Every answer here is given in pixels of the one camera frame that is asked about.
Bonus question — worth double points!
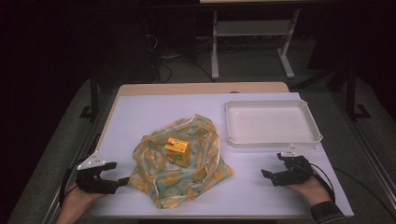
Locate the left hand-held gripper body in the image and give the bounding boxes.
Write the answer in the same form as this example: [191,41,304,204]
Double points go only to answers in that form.
[76,150,120,195]

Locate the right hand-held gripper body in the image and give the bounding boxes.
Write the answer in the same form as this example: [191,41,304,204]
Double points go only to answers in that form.
[270,145,320,188]

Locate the person's left hand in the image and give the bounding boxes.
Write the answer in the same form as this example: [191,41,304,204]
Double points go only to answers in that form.
[61,184,106,217]

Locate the person's right hand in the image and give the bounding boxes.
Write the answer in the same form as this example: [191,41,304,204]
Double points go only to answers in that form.
[285,176,332,207]

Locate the orange green patterned cloth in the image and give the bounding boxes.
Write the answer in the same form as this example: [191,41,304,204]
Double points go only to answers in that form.
[127,113,234,210]

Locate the white plastic tray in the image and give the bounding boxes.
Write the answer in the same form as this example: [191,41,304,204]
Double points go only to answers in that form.
[224,99,324,149]

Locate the white table mat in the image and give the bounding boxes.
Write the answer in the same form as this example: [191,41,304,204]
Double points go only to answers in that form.
[88,91,355,218]

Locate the yellow carton box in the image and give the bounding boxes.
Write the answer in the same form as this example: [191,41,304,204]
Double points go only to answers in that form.
[164,136,191,169]

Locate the black metal stand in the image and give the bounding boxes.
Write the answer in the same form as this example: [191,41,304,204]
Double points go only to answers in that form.
[345,64,372,121]
[78,70,101,121]

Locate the white metal stand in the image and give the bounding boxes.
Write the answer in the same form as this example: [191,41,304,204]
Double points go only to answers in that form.
[210,7,302,80]

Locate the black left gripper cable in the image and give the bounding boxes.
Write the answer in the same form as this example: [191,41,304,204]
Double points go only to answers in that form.
[59,133,102,207]

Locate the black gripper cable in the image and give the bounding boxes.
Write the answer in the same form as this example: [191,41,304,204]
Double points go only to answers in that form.
[59,133,102,207]
[310,162,396,219]

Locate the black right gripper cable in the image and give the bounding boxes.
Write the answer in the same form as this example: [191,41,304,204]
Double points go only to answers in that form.
[310,162,396,219]

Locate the black floor cables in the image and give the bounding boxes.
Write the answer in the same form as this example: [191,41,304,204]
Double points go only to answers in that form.
[145,33,217,84]

